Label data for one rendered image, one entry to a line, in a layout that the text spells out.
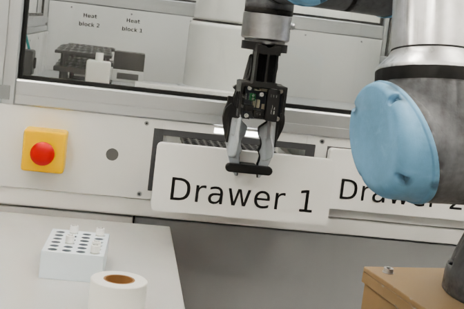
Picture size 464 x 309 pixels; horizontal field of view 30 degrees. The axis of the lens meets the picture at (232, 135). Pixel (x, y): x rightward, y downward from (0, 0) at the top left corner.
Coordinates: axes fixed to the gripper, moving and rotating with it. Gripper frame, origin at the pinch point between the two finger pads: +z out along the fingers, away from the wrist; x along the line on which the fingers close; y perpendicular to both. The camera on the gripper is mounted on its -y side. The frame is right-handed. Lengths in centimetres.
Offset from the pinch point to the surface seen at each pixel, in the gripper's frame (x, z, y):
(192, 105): -8.3, -7.3, -17.5
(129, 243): -17.2, 14.5, -1.5
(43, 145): -32.9, 1.5, -10.6
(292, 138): 10.2, -3.2, -17.8
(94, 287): -21.7, 11.2, 32.5
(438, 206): 38.7, 6.4, -16.0
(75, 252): -24.8, 10.7, 19.6
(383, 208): 28.4, 7.7, -16.0
